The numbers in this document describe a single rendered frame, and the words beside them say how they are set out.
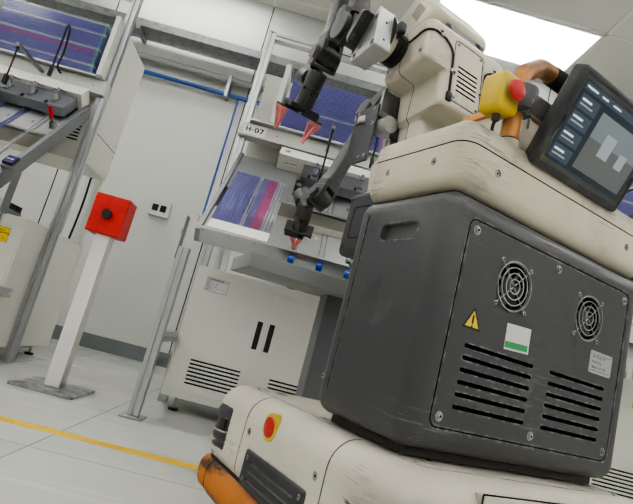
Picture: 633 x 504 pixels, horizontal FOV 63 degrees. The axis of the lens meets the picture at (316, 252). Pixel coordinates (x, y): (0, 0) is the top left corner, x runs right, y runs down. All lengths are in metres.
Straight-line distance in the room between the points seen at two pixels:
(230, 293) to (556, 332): 1.56
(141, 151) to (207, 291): 2.18
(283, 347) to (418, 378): 1.52
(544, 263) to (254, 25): 3.95
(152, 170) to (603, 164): 3.56
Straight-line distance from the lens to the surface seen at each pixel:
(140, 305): 4.04
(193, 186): 4.13
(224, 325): 2.28
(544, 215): 0.98
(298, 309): 2.27
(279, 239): 2.05
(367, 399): 0.84
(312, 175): 2.44
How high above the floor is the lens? 0.40
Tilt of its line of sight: 10 degrees up
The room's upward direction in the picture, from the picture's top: 15 degrees clockwise
